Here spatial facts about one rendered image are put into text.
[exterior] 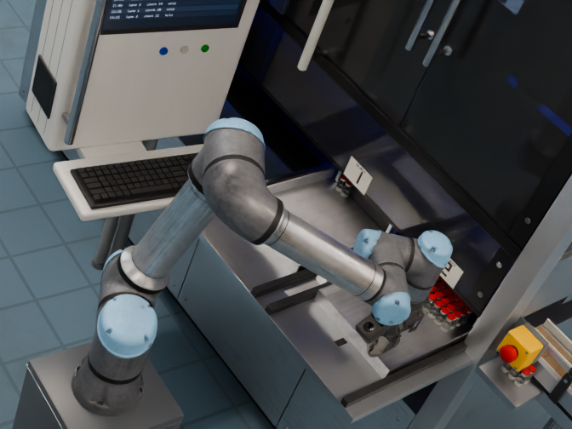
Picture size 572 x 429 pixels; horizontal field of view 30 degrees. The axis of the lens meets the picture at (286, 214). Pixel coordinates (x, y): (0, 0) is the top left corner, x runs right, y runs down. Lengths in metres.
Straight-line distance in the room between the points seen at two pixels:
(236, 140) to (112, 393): 0.60
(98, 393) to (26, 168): 1.83
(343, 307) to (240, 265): 0.26
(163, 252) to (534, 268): 0.81
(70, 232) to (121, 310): 1.61
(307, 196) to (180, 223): 0.76
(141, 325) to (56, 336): 1.30
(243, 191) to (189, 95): 0.98
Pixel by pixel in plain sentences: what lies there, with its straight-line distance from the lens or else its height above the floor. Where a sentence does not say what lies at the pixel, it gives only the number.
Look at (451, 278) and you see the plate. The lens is 2.56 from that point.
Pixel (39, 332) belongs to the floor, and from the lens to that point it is 3.43.
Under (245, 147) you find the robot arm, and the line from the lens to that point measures 1.97.
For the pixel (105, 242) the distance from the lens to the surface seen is 3.31.
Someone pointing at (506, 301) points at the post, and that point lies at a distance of 2.48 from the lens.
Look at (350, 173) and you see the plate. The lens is 2.72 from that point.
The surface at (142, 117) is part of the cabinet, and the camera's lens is 2.84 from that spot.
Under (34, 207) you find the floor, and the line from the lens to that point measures 3.82.
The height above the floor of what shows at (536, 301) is 1.06.
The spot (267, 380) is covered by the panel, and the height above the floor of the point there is 0.21.
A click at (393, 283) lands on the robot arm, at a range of 2.09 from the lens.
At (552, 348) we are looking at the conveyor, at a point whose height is 0.97.
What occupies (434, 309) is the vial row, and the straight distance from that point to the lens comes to 2.61.
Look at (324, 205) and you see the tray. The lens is 2.79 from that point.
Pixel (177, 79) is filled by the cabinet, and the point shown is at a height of 1.01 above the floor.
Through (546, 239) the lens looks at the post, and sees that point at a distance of 2.36.
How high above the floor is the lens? 2.60
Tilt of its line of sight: 39 degrees down
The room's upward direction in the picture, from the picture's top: 23 degrees clockwise
